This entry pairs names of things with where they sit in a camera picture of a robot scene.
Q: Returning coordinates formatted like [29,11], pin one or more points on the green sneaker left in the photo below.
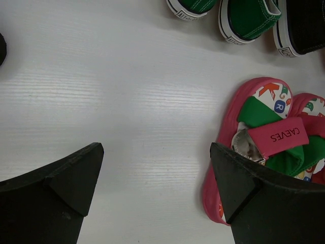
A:
[190,10]

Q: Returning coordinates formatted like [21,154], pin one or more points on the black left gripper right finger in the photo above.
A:
[265,206]

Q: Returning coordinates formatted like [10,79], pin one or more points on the green sneaker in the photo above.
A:
[190,10]
[241,22]

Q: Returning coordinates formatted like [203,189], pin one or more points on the green sneaker right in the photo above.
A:
[241,22]

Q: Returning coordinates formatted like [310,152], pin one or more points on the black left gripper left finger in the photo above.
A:
[48,205]

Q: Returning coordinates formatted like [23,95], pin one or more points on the green loafer front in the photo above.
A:
[3,49]

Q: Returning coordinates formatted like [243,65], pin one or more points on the pink letter sandal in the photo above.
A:
[258,126]
[310,108]

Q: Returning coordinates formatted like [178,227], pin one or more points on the black canvas sneaker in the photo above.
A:
[300,29]

